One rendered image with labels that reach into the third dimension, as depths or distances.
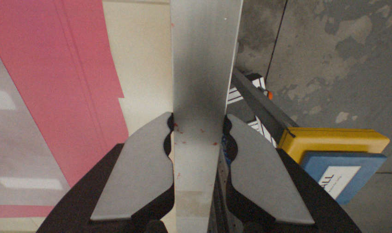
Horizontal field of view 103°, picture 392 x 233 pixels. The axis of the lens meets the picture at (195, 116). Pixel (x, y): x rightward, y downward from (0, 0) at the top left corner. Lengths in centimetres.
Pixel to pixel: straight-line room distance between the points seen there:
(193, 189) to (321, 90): 144
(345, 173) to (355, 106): 153
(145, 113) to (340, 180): 27
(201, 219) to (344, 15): 139
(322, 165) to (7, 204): 43
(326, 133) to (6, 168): 40
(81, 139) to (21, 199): 16
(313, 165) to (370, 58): 145
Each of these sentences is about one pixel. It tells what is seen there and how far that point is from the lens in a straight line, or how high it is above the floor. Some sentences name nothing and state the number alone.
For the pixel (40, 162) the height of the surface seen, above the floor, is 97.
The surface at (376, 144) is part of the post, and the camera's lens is 31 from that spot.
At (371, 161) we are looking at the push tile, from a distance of 30.
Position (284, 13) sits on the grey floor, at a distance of 124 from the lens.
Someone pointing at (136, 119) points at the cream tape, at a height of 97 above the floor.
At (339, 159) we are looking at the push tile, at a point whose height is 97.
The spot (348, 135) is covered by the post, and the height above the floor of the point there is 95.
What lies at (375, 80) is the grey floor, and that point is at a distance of 178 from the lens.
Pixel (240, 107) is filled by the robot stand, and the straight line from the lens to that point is 105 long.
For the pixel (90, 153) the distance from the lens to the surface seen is 21.
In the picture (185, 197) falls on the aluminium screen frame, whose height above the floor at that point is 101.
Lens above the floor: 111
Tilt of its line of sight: 60 degrees down
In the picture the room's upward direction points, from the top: 177 degrees clockwise
